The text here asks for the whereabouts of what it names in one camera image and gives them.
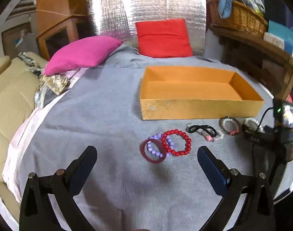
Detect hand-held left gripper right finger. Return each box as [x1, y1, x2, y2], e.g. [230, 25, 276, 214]
[197, 146, 277, 231]

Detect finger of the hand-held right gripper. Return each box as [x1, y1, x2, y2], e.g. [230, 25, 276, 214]
[242, 124, 275, 146]

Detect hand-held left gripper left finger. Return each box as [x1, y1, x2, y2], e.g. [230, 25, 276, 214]
[19, 146, 98, 231]

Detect white bead bracelet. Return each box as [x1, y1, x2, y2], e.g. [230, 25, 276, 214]
[244, 117, 266, 133]

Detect pale bead bracelet pink knot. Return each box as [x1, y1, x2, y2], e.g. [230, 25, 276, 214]
[219, 116, 241, 136]

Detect pink crystal bead bracelet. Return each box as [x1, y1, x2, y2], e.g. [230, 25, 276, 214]
[200, 130, 224, 142]

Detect red bead bracelet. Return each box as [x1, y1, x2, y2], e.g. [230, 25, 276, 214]
[161, 129, 192, 157]

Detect black hair tie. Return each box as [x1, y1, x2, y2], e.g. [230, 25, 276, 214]
[188, 124, 217, 136]

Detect dark red bangle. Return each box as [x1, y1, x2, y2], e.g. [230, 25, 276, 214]
[140, 138, 166, 164]

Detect purple bead bracelet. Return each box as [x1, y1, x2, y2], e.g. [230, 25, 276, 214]
[146, 133, 175, 158]

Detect orange cardboard box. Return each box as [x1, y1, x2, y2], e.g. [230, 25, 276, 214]
[140, 65, 265, 120]

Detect grey blanket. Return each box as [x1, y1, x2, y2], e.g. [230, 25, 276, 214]
[13, 44, 293, 231]

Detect pale pink bedsheet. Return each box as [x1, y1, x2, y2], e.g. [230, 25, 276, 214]
[2, 67, 89, 203]

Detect silver plastic bag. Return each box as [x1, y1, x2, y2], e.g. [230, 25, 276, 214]
[34, 87, 55, 109]

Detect wooden shelf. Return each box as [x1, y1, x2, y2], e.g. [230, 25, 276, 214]
[209, 24, 293, 101]

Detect white patterned box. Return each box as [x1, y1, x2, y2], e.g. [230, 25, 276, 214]
[264, 32, 285, 49]

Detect beige leather sofa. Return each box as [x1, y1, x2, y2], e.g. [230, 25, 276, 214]
[0, 51, 48, 224]

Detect blue box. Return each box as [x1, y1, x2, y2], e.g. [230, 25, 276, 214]
[268, 20, 293, 53]

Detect wicker basket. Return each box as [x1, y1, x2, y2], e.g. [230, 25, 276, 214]
[209, 0, 268, 38]

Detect magenta pillow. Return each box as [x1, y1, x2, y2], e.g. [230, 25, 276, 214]
[43, 36, 123, 76]

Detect black and white patterned cloth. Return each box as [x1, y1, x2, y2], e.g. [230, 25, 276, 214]
[17, 52, 44, 77]

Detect red pillow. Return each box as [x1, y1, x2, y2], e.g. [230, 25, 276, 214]
[135, 19, 194, 58]

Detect blue cloth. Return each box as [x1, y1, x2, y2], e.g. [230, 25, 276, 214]
[219, 0, 240, 18]

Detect silver foil insulation sheet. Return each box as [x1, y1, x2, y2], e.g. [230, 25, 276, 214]
[87, 0, 134, 41]
[120, 0, 207, 56]

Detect wooden cabinet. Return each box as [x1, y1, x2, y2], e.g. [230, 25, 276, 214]
[35, 0, 89, 60]

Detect black cable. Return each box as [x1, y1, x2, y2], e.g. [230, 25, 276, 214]
[257, 107, 275, 133]

